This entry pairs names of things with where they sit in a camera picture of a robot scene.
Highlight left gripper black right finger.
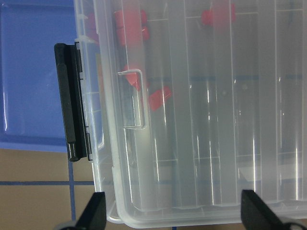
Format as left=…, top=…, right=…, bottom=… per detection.
left=240, top=190, right=288, bottom=230

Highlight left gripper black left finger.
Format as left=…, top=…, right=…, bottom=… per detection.
left=75, top=192, right=106, bottom=230

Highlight clear plastic box lid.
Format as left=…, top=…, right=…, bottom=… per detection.
left=94, top=0, right=307, bottom=228

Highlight blue plastic tray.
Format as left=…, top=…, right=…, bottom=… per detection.
left=0, top=0, right=77, bottom=152

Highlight red block upper pair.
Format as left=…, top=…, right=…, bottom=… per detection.
left=113, top=10, right=150, bottom=47

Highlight clear plastic storage box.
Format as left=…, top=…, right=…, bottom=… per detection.
left=74, top=0, right=122, bottom=224

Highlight black box latch handle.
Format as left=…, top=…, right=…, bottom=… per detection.
left=54, top=42, right=93, bottom=162

